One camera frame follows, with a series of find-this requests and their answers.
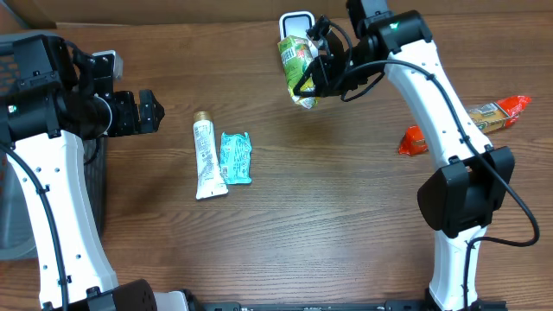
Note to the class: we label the orange spaghetti packet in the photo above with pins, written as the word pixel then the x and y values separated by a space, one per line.
pixel 497 115

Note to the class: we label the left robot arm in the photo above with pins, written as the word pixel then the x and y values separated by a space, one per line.
pixel 60 98

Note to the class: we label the grey plastic mesh basket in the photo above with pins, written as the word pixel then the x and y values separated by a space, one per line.
pixel 17 240

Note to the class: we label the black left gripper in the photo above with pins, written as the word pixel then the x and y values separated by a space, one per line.
pixel 132 122

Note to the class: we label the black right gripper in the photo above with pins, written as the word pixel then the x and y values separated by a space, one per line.
pixel 324 72

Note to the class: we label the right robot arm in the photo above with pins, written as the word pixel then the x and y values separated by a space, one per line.
pixel 471 177

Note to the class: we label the teal tissue packet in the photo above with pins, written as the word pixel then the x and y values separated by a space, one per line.
pixel 235 158

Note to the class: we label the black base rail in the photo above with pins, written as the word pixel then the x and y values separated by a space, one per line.
pixel 393 305

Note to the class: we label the white barcode scanner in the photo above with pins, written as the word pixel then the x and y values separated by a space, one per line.
pixel 296 23

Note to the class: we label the white tube gold cap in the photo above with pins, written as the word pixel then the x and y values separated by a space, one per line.
pixel 210 181

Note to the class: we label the green snack packet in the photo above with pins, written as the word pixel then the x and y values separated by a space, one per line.
pixel 296 56

